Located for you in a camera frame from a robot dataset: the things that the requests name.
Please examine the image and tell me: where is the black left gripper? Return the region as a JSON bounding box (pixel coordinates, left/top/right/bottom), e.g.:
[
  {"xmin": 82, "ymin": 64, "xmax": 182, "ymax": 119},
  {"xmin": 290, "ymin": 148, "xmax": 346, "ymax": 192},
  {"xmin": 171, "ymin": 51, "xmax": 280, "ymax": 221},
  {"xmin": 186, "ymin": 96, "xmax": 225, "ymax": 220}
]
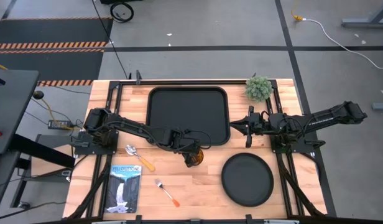
[{"xmin": 178, "ymin": 136, "xmax": 205, "ymax": 168}]

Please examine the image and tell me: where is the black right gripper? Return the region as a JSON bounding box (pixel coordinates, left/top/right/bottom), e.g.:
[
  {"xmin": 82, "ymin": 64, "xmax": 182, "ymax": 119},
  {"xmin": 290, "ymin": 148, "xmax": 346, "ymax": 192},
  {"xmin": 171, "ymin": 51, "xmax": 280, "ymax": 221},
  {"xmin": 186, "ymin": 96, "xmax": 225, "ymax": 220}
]
[{"xmin": 230, "ymin": 105, "xmax": 270, "ymax": 149}]

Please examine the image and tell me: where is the amber faceted glass cup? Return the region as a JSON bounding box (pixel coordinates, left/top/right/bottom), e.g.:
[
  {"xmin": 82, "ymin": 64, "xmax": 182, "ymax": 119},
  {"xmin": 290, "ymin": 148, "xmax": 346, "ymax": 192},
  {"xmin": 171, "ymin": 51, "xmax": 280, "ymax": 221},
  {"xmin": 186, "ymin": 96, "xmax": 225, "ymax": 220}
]
[{"xmin": 191, "ymin": 148, "xmax": 205, "ymax": 167}]

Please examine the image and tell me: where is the black round plate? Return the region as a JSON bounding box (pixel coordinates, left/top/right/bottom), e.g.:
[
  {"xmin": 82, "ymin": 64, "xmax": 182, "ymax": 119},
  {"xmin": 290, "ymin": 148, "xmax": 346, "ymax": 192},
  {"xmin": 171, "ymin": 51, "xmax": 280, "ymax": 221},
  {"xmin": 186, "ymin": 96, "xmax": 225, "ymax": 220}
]
[{"xmin": 221, "ymin": 152, "xmax": 275, "ymax": 208}]

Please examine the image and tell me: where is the black rectangular tray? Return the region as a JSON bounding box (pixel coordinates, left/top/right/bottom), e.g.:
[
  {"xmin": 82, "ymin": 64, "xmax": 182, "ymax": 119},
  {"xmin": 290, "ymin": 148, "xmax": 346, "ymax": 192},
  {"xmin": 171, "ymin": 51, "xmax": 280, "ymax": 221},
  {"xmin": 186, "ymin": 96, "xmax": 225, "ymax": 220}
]
[{"xmin": 146, "ymin": 86, "xmax": 231, "ymax": 146}]

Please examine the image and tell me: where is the green potted plant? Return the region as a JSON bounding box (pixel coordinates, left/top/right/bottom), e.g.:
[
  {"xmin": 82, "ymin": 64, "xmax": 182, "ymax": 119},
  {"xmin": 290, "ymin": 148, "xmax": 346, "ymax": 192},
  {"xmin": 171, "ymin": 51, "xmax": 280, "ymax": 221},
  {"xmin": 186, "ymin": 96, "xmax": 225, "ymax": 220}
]
[{"xmin": 244, "ymin": 75, "xmax": 274, "ymax": 103}]

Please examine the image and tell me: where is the Yellowstone waterfall picture card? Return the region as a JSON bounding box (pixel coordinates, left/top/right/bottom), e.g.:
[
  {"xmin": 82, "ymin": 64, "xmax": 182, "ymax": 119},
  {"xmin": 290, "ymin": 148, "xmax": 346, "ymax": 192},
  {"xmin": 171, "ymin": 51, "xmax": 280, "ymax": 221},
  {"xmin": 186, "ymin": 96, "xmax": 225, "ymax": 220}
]
[{"xmin": 104, "ymin": 164, "xmax": 142, "ymax": 214}]

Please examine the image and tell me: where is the black power adapter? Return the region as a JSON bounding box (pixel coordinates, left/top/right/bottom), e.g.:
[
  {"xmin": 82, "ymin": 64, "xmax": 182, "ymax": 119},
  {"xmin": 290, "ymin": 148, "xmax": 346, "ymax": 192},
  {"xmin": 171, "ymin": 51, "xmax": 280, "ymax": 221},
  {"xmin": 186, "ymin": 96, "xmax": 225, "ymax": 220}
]
[{"xmin": 47, "ymin": 119, "xmax": 72, "ymax": 130}]

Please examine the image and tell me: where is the grey table leg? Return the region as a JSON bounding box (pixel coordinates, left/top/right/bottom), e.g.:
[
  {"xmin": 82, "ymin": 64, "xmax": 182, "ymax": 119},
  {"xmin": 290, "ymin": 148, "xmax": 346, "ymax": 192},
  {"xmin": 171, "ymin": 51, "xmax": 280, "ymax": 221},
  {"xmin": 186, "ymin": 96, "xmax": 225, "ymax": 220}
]
[{"xmin": 341, "ymin": 0, "xmax": 383, "ymax": 29}]

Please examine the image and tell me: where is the black hazard-striped floor mat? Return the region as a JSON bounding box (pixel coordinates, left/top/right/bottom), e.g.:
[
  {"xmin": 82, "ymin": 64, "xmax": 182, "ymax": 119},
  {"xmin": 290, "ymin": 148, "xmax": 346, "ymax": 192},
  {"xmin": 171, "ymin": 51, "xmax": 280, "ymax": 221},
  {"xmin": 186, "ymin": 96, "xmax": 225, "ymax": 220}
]
[{"xmin": 0, "ymin": 17, "xmax": 114, "ymax": 87}]

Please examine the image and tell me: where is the black desk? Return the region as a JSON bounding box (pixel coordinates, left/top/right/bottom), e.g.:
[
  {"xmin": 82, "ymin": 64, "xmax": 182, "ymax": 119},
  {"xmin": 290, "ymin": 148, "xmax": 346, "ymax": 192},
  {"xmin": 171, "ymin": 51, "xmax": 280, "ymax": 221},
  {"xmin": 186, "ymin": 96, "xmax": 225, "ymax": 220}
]
[{"xmin": 0, "ymin": 68, "xmax": 76, "ymax": 218}]

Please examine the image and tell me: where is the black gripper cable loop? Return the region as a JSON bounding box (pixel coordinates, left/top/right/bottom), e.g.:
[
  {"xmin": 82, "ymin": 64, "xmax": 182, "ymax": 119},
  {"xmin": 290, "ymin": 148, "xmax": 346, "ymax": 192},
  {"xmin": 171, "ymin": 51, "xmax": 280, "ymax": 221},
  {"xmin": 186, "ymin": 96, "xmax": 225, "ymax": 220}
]
[{"xmin": 183, "ymin": 129, "xmax": 213, "ymax": 150}]

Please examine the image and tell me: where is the metal fork orange handle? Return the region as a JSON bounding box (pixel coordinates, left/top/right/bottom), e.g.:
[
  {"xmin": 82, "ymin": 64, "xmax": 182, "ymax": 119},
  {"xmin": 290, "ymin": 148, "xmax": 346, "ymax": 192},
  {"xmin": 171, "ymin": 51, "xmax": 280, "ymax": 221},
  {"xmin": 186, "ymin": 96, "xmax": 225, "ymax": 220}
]
[{"xmin": 154, "ymin": 179, "xmax": 181, "ymax": 208}]

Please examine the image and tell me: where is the metal spoon orange handle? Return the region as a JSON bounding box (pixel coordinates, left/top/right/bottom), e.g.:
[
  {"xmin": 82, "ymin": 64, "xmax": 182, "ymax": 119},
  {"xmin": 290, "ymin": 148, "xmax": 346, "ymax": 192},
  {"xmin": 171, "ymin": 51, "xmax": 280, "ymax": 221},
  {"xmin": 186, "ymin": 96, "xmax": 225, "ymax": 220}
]
[{"xmin": 125, "ymin": 144, "xmax": 156, "ymax": 172}]

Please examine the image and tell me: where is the black aluminium frame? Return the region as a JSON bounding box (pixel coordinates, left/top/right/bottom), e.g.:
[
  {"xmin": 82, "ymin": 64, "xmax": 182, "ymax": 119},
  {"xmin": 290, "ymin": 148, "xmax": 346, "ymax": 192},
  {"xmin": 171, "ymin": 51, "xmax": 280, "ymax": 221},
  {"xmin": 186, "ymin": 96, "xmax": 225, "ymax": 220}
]
[{"xmin": 67, "ymin": 70, "xmax": 328, "ymax": 224}]

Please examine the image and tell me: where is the yellow plug cable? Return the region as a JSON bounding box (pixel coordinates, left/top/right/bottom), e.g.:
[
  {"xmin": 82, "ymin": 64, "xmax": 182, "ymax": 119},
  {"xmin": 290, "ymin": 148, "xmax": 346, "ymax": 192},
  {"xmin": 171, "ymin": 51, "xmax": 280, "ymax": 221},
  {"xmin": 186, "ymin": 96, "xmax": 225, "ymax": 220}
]
[{"xmin": 291, "ymin": 0, "xmax": 305, "ymax": 22}]

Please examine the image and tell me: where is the white cable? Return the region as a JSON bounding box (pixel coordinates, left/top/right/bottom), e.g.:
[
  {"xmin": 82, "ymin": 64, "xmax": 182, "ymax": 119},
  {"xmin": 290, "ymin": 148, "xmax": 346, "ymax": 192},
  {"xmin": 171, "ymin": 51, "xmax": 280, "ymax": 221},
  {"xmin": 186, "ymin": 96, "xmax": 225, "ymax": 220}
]
[{"xmin": 303, "ymin": 18, "xmax": 383, "ymax": 70}]

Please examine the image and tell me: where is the long black floor cable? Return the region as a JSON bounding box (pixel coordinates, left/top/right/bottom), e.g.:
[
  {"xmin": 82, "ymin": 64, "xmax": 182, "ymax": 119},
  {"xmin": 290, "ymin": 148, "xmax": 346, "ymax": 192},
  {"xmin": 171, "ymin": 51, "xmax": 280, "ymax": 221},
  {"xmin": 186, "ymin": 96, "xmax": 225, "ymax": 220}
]
[{"xmin": 91, "ymin": 0, "xmax": 129, "ymax": 79}]

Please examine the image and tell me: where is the coiled black cable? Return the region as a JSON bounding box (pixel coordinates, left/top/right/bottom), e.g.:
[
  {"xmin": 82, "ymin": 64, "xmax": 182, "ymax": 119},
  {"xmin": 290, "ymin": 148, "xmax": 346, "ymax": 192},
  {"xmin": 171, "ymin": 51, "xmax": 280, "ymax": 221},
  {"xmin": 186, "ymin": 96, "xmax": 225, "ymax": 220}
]
[{"xmin": 109, "ymin": 2, "xmax": 135, "ymax": 24}]

